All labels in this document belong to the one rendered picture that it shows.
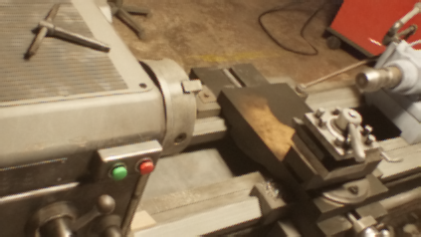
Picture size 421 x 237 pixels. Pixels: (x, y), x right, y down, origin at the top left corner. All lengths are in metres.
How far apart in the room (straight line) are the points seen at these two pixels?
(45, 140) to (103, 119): 0.11
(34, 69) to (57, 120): 0.11
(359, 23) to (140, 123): 3.74
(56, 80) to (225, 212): 0.75
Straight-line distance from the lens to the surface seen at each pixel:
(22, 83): 0.95
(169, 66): 1.32
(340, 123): 1.51
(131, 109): 0.98
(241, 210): 1.58
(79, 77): 0.99
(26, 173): 0.93
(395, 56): 2.15
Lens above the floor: 1.93
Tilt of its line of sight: 36 degrees down
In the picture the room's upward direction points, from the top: 24 degrees clockwise
